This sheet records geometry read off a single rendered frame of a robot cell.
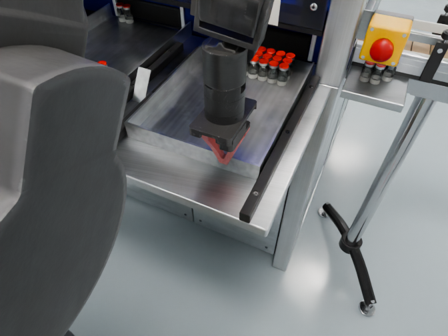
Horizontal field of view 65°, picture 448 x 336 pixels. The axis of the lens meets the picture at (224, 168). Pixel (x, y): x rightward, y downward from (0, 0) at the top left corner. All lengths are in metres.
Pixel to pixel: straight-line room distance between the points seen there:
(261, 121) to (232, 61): 0.27
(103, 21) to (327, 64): 0.63
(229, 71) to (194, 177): 0.22
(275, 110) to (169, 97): 0.22
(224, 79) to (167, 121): 0.27
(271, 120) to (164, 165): 0.23
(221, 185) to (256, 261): 0.94
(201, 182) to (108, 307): 0.97
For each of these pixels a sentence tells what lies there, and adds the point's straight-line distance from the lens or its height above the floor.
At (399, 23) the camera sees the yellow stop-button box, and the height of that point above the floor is 1.03.
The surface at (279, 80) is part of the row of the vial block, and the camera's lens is 0.78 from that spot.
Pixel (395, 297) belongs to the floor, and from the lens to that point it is 1.57.
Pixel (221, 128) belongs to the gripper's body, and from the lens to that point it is 0.48.
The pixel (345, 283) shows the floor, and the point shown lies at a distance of 1.52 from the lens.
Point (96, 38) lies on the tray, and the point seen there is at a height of 0.88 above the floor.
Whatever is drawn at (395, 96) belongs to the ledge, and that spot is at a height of 0.88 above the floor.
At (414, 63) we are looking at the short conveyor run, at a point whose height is 0.92.
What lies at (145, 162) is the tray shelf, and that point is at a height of 0.88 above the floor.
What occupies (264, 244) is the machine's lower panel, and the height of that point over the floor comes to 0.14.
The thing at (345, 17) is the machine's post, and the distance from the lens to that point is 0.74.
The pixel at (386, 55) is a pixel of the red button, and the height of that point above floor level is 1.00.
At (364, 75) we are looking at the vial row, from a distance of 0.84.
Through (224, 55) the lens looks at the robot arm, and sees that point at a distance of 0.43.
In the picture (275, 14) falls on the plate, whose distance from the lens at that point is 0.77.
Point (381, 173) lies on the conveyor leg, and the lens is 1.15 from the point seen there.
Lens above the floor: 1.32
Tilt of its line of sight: 48 degrees down
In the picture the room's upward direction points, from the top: straight up
